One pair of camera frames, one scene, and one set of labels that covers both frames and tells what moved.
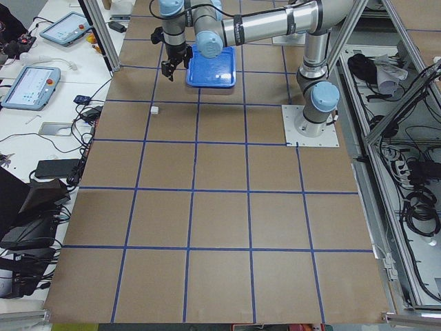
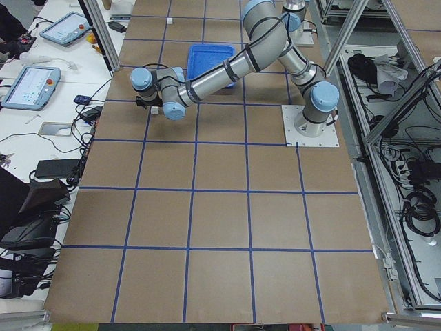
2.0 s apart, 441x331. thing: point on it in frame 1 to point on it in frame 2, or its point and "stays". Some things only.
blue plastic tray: [216, 72] stays
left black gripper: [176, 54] to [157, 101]
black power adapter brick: [46, 169] stays
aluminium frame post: [97, 21] stays
